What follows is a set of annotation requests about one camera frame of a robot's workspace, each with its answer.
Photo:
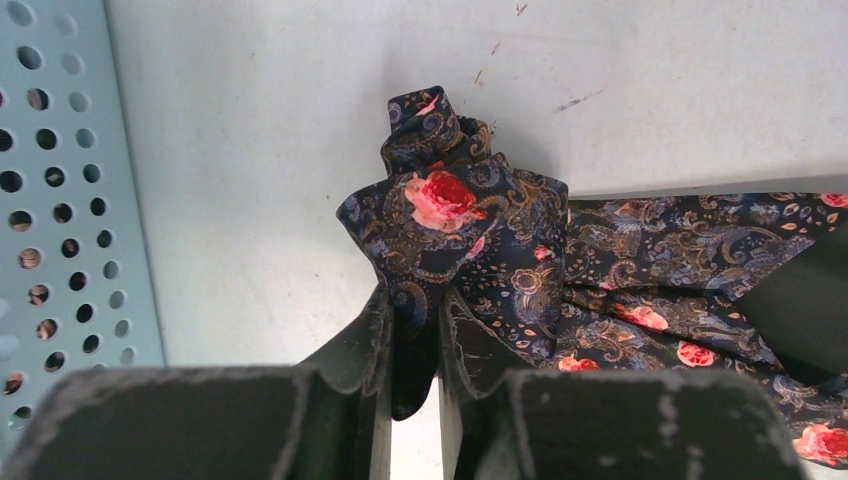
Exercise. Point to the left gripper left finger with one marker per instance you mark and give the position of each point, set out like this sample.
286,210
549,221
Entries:
327,417

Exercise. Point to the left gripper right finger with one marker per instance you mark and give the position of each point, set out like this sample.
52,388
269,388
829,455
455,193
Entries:
503,419

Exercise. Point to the dark floral rose tie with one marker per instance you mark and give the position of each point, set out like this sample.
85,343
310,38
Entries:
642,284

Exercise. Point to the light blue plastic basket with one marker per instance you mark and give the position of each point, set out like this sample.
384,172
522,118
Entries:
75,286

